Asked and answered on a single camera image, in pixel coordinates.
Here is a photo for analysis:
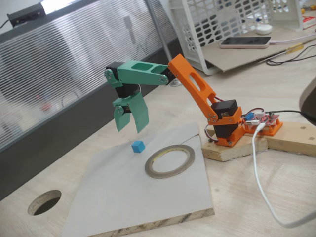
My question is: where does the blue cube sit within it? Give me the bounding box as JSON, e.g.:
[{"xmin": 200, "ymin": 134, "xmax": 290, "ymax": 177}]
[{"xmin": 131, "ymin": 140, "xmax": 146, "ymax": 154}]

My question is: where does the grey faced wooden board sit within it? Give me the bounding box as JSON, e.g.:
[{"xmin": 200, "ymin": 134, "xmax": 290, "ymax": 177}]
[{"xmin": 61, "ymin": 122, "xmax": 215, "ymax": 237}]

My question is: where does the frosted glass desk partition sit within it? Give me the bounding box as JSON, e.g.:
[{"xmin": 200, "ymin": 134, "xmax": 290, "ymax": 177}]
[{"xmin": 0, "ymin": 0, "xmax": 183, "ymax": 202}]

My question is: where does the wooden base block with screws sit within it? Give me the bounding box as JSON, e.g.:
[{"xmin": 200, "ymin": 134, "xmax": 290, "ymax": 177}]
[{"xmin": 201, "ymin": 133, "xmax": 269, "ymax": 162}]

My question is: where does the white perforated plastic basket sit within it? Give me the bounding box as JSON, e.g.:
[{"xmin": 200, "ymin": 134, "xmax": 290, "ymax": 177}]
[{"xmin": 169, "ymin": 0, "xmax": 304, "ymax": 76}]

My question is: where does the brown cardboard sheet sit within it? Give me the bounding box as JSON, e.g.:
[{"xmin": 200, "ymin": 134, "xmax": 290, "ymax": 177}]
[{"xmin": 199, "ymin": 29, "xmax": 316, "ymax": 73}]

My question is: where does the pink smartphone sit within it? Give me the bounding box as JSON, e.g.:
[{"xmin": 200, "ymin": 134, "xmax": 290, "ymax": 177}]
[{"xmin": 219, "ymin": 36, "xmax": 272, "ymax": 49}]

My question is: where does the red controller board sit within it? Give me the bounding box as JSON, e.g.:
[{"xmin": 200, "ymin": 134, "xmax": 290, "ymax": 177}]
[{"xmin": 243, "ymin": 111, "xmax": 281, "ymax": 128}]

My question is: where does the black box on partition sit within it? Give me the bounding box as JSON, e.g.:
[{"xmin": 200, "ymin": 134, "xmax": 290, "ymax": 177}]
[{"xmin": 6, "ymin": 2, "xmax": 46, "ymax": 27}]

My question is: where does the orange controller board holder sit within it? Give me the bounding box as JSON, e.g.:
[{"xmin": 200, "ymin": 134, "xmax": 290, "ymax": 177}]
[{"xmin": 243, "ymin": 118, "xmax": 283, "ymax": 137}]

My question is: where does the white earbuds case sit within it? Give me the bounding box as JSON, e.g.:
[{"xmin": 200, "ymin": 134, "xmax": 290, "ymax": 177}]
[{"xmin": 255, "ymin": 24, "xmax": 274, "ymax": 35}]

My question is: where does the light wooden plank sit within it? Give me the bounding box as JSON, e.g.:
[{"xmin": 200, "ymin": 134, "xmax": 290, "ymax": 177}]
[{"xmin": 266, "ymin": 118, "xmax": 316, "ymax": 157}]

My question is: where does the grey rounded object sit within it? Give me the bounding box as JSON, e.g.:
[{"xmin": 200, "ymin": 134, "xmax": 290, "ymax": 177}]
[{"xmin": 298, "ymin": 76, "xmax": 316, "ymax": 125}]

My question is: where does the red and white package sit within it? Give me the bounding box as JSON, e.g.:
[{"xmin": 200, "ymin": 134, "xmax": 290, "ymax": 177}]
[{"xmin": 302, "ymin": 14, "xmax": 316, "ymax": 31}]

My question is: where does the grey ring of tape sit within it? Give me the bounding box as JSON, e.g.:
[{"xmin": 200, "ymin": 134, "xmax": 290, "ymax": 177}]
[{"xmin": 144, "ymin": 144, "xmax": 196, "ymax": 179}]

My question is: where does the striped base servo wire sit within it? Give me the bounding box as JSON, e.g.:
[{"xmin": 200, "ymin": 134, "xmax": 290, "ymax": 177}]
[{"xmin": 204, "ymin": 124, "xmax": 219, "ymax": 143}]

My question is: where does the white usb cable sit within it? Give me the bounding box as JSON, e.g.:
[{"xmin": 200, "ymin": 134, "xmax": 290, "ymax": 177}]
[{"xmin": 251, "ymin": 123, "xmax": 316, "ymax": 229}]

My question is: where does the black power cable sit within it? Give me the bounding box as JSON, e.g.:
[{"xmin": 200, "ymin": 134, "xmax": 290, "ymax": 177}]
[{"xmin": 270, "ymin": 110, "xmax": 316, "ymax": 124}]

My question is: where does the thin black cable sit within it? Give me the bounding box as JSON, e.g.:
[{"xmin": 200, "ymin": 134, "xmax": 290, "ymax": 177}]
[{"xmin": 266, "ymin": 43, "xmax": 316, "ymax": 66}]

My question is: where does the yellow handled screwdriver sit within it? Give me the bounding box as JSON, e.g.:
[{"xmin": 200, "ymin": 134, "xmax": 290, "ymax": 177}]
[{"xmin": 285, "ymin": 43, "xmax": 311, "ymax": 53}]

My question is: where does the pale phone charging cable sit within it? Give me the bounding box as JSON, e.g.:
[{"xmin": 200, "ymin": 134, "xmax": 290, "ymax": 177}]
[{"xmin": 269, "ymin": 33, "xmax": 316, "ymax": 45}]

